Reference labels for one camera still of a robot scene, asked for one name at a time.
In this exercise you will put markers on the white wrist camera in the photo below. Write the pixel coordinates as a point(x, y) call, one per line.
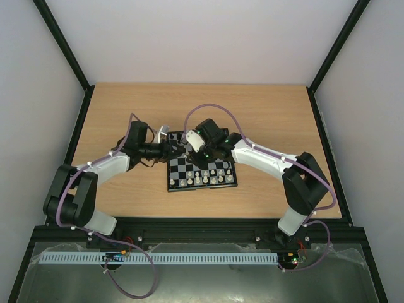
point(195, 140)
point(161, 134)

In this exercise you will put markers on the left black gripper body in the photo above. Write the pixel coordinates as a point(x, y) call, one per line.
point(155, 153)

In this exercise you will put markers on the black grey chessboard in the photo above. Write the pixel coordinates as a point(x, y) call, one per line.
point(220, 174)

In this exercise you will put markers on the white slotted cable duct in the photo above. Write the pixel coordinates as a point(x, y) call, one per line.
point(161, 258)

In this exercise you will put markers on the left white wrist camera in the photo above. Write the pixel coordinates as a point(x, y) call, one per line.
point(161, 134)

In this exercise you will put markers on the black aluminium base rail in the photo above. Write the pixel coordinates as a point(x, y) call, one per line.
point(263, 233)

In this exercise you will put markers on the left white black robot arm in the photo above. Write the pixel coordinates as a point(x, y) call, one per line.
point(71, 198)

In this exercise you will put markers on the black frame post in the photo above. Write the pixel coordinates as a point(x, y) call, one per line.
point(347, 28)
point(56, 32)

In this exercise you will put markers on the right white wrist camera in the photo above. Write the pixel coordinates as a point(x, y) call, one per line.
point(195, 140)

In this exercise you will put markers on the right black frame post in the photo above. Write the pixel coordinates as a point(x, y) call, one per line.
point(347, 28)

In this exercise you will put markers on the left black frame post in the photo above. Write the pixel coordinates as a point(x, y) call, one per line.
point(56, 32)

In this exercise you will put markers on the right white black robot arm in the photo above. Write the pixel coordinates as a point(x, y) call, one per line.
point(303, 181)

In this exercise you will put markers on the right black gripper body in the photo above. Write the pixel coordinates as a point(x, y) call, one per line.
point(198, 154)

